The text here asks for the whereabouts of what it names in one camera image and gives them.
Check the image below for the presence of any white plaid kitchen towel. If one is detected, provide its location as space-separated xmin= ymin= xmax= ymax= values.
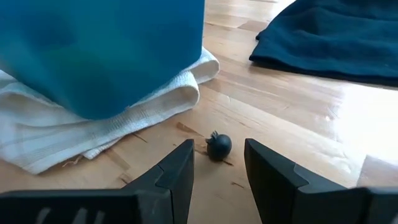
xmin=0 ymin=46 xmax=221 ymax=175

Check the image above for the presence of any teal plastic tupperware container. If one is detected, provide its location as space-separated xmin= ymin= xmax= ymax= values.
xmin=0 ymin=0 xmax=206 ymax=121

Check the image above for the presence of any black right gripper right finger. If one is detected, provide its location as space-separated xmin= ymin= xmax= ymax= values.
xmin=243 ymin=138 xmax=371 ymax=224

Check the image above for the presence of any dark blue cloth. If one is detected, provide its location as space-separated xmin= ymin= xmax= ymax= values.
xmin=248 ymin=0 xmax=398 ymax=88

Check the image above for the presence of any dark toy blueberry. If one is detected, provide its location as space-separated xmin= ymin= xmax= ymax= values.
xmin=205 ymin=130 xmax=233 ymax=162

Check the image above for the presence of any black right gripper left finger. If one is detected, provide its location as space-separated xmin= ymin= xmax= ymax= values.
xmin=122 ymin=138 xmax=196 ymax=224

